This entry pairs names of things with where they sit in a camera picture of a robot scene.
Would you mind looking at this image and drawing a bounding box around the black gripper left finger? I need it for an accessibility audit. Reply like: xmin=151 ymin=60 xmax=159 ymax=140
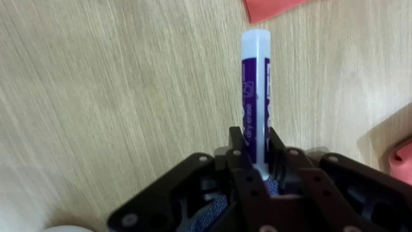
xmin=227 ymin=126 xmax=278 ymax=232

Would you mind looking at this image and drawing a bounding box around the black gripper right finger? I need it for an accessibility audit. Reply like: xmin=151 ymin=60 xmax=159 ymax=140
xmin=268 ymin=128 xmax=366 ymax=232

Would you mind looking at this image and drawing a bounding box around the purple and white marker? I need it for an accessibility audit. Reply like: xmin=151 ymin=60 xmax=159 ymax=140
xmin=241 ymin=28 xmax=271 ymax=180

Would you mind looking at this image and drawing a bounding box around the orange cloth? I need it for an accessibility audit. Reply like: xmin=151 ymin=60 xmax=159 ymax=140
xmin=242 ymin=0 xmax=308 ymax=23

